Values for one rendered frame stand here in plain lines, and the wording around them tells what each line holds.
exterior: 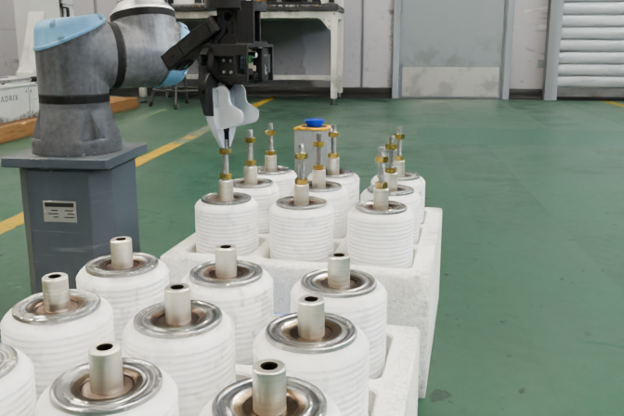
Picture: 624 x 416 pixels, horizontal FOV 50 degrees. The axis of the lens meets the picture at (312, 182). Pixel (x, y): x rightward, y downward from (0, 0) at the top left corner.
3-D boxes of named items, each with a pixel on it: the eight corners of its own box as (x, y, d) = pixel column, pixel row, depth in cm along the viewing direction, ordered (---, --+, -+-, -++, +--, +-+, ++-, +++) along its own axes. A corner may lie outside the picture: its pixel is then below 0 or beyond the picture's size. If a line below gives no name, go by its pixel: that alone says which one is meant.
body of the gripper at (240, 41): (246, 87, 92) (244, -3, 90) (195, 85, 96) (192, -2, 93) (274, 84, 99) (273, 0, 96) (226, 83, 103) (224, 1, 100)
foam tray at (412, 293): (164, 369, 101) (159, 255, 98) (247, 281, 139) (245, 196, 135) (424, 400, 93) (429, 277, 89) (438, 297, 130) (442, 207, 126)
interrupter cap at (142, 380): (25, 412, 44) (24, 403, 44) (88, 360, 51) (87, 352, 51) (130, 427, 42) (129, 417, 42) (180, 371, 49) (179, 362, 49)
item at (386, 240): (419, 319, 102) (422, 204, 99) (397, 344, 94) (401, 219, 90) (360, 308, 107) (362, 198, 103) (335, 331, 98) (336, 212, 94)
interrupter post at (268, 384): (246, 419, 43) (245, 372, 42) (257, 400, 45) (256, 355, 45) (282, 423, 43) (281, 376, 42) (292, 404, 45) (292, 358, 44)
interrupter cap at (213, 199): (191, 204, 100) (191, 200, 100) (215, 194, 107) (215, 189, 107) (238, 209, 97) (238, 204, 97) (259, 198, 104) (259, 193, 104)
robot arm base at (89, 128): (14, 156, 111) (8, 96, 109) (58, 142, 126) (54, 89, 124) (101, 158, 109) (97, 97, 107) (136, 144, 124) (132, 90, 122)
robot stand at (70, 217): (15, 328, 116) (-2, 157, 110) (65, 290, 134) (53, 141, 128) (118, 333, 114) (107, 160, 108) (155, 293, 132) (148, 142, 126)
